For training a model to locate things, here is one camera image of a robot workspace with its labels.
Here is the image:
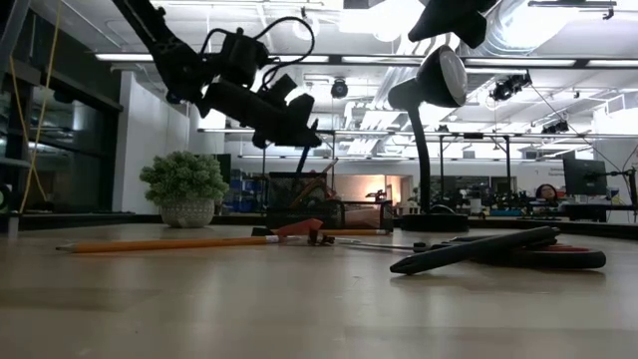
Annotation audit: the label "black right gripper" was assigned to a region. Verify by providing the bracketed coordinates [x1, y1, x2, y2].
[408, 0, 499, 50]

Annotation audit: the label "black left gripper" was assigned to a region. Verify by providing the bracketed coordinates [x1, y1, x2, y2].
[198, 74, 323, 150]

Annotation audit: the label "yellow wooden pencil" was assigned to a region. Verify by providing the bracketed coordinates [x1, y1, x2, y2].
[290, 158, 340, 209]
[55, 234, 280, 254]

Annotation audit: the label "red black handled scissors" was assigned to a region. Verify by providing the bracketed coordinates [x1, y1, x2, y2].
[343, 237, 608, 270]

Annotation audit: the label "black mesh desk organizer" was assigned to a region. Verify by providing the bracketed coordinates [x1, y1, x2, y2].
[265, 172, 395, 231]

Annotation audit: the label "ceiling light strip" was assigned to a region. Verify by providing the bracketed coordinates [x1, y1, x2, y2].
[463, 58, 578, 68]
[94, 53, 157, 63]
[268, 54, 330, 64]

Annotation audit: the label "green artificial potted plant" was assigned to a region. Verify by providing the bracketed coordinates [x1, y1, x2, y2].
[139, 151, 230, 229]

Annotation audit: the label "black gooseneck desk lamp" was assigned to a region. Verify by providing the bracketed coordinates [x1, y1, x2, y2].
[387, 44, 470, 233]

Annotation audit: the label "person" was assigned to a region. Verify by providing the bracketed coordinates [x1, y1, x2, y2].
[534, 182, 560, 203]

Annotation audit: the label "black computer monitor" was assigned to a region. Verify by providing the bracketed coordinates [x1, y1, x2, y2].
[562, 158, 609, 196]

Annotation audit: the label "black metal rig frame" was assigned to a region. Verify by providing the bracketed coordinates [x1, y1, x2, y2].
[438, 132, 513, 200]
[258, 128, 337, 176]

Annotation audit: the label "black camera cable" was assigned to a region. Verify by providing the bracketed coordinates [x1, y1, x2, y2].
[198, 15, 317, 94]

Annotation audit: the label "silver ventilation duct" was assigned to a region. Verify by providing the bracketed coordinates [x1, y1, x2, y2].
[485, 0, 579, 57]

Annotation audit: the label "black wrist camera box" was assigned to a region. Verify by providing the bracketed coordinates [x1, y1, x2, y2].
[218, 28, 271, 90]

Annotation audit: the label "white ring lamp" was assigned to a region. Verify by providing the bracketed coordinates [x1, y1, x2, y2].
[291, 12, 321, 42]

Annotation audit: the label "black aluminium table frame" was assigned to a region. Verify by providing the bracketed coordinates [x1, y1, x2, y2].
[0, 211, 638, 241]

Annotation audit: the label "yellow hanging cable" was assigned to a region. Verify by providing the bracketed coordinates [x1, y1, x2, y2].
[7, 0, 64, 215]

